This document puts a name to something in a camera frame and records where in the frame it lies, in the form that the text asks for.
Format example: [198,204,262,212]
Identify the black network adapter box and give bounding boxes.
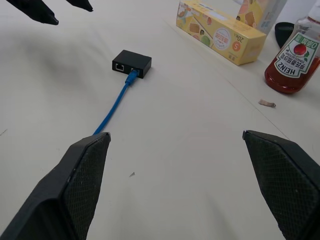
[111,49,153,79]

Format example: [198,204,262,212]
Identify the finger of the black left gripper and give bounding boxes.
[5,0,60,26]
[65,0,94,13]

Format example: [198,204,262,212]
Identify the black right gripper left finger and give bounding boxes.
[0,131,111,240]

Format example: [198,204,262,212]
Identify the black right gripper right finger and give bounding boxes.
[242,129,320,240]

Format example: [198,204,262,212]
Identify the blue Ethernet cable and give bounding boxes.
[92,69,140,136]

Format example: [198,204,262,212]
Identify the black round object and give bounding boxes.
[274,22,296,49]

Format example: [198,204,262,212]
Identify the yellow food bag box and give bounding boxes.
[175,0,267,67]

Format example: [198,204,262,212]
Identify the Heinz ketchup bottle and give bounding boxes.
[264,5,320,95]

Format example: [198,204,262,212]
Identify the small brown tape scrap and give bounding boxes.
[258,98,277,109]

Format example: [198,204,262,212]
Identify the pale printed carton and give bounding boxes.
[236,0,288,35]

